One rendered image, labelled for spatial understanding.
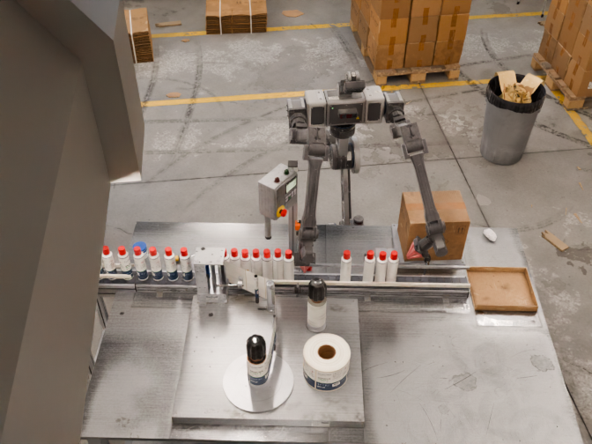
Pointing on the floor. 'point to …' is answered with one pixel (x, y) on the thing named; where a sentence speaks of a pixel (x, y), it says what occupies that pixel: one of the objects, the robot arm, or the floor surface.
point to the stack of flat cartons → (139, 35)
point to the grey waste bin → (505, 134)
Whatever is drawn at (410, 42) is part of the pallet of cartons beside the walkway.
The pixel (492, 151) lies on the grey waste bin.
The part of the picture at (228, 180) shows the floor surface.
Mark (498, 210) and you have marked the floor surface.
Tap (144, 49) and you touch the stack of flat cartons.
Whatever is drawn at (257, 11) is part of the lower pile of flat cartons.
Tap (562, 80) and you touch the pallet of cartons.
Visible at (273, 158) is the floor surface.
